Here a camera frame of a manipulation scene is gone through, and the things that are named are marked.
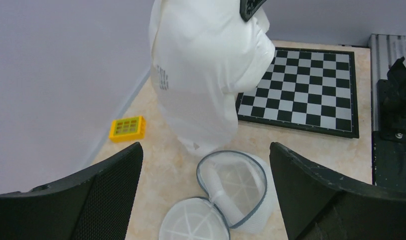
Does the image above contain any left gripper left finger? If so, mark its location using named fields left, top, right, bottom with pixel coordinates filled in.
left=0, top=142, right=144, bottom=240

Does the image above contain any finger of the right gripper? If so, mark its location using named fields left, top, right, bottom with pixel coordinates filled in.
left=239, top=0, right=266, bottom=22

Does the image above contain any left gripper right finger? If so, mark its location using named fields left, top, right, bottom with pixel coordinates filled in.
left=269, top=142, right=406, bottom=240

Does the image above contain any white bra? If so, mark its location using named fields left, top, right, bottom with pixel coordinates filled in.
left=149, top=0, right=275, bottom=156

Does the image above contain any yellow toy brick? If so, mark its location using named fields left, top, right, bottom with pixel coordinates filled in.
left=109, top=115, right=146, bottom=143

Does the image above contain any black white checkerboard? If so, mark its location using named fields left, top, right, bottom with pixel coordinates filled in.
left=236, top=47, right=359, bottom=139

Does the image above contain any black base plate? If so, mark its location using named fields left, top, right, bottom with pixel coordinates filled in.
left=372, top=57, right=406, bottom=193

